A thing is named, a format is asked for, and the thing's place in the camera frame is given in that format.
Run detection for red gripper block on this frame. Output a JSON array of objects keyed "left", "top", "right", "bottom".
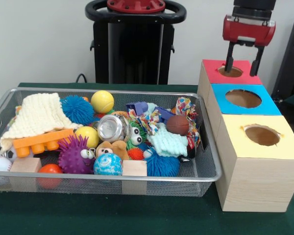
[{"left": 222, "top": 14, "right": 277, "bottom": 77}]

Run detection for wooden box with three holes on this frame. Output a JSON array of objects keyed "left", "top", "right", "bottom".
[{"left": 197, "top": 59, "right": 294, "bottom": 212}]

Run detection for shallow silver mesh bin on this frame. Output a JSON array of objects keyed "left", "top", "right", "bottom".
[{"left": 0, "top": 87, "right": 222, "bottom": 198}]

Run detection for black upright panel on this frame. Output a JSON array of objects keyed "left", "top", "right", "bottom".
[{"left": 271, "top": 16, "right": 294, "bottom": 98}]

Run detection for brown toy football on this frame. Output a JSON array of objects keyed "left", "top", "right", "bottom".
[{"left": 166, "top": 115, "right": 190, "bottom": 137}]

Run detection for yellow tennis style ball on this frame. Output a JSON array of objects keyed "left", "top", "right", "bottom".
[{"left": 91, "top": 90, "right": 115, "bottom": 114}]

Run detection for blue white patterned ball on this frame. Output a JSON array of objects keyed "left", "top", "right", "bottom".
[{"left": 93, "top": 153, "right": 123, "bottom": 176}]

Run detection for smooth yellow ball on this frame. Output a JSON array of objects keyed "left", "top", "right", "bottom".
[{"left": 75, "top": 126, "right": 100, "bottom": 149}]

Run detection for blue spiky rubber ball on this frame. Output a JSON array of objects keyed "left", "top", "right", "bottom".
[{"left": 60, "top": 95, "right": 95, "bottom": 125}]

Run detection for purple spiky ball with eyes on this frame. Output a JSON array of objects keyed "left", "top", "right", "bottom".
[{"left": 57, "top": 134, "right": 97, "bottom": 175}]

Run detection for dark green table cloth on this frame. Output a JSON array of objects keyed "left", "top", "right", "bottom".
[{"left": 0, "top": 82, "right": 294, "bottom": 235}]

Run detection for cream knitted cloth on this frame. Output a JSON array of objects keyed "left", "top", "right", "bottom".
[{"left": 0, "top": 92, "right": 83, "bottom": 154}]

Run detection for orange toy building brick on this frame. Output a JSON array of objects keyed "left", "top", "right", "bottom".
[{"left": 13, "top": 128, "right": 75, "bottom": 158}]

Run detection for red orange ball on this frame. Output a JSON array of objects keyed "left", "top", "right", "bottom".
[{"left": 38, "top": 164, "right": 64, "bottom": 189}]

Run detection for white baseball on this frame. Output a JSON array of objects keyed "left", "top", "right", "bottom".
[{"left": 0, "top": 156, "right": 13, "bottom": 172}]

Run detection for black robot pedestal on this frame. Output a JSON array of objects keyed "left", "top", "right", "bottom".
[{"left": 85, "top": 0, "right": 187, "bottom": 85}]

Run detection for black looped cable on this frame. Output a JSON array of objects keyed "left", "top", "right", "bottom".
[{"left": 75, "top": 73, "right": 88, "bottom": 84}]

